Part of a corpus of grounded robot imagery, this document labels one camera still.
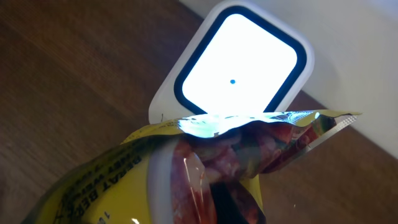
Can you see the white barcode scanner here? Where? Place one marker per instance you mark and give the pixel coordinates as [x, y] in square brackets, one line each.
[241, 60]

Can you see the blue yellow paste sachet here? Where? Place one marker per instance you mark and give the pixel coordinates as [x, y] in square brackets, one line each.
[199, 169]

